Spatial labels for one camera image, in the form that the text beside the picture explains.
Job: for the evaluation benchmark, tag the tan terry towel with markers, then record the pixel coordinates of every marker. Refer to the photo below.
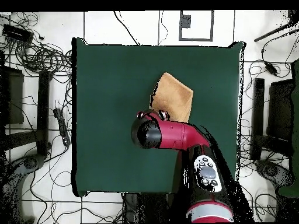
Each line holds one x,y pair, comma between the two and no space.
172,98

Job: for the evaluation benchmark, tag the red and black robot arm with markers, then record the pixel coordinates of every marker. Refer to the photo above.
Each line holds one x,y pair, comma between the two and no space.
172,137

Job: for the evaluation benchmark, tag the dark green table cloth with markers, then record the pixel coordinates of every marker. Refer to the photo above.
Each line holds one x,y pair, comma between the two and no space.
112,93

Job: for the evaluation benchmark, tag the black power strip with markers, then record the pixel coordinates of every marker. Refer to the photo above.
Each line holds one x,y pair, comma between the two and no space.
62,127

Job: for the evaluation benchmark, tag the black power adapter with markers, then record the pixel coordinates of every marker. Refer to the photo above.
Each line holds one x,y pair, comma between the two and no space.
271,69

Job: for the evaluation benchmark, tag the dark stand base leg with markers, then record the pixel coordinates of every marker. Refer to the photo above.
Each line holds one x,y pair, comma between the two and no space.
271,170
30,163

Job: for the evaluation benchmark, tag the black rod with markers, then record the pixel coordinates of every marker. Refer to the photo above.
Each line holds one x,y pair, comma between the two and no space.
273,31

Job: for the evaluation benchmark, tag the black box device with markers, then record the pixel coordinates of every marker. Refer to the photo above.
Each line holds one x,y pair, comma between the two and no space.
17,33

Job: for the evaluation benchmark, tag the black stand frame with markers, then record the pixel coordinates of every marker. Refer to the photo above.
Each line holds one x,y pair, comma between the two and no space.
258,112
43,112

